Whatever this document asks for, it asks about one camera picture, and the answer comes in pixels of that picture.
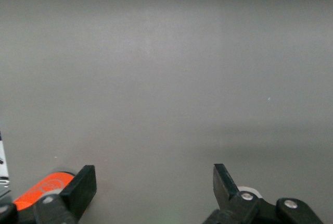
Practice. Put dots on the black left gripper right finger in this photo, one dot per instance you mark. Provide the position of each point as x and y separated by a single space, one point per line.
244 208

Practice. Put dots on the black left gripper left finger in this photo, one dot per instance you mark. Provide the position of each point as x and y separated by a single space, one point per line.
57 208

